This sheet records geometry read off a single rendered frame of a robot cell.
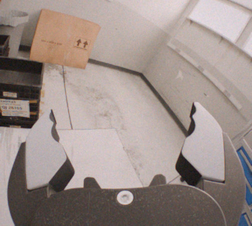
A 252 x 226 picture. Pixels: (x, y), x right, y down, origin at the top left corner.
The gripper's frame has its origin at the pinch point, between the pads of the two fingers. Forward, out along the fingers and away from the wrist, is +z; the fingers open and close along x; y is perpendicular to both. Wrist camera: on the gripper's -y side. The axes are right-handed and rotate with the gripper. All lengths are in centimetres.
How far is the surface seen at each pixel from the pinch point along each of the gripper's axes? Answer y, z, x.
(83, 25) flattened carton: -28, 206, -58
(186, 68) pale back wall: 57, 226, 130
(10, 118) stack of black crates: 34, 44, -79
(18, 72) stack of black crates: 8, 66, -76
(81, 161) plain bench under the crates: 28.4, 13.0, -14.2
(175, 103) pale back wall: 126, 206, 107
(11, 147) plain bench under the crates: 17.7, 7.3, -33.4
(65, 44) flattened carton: -1, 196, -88
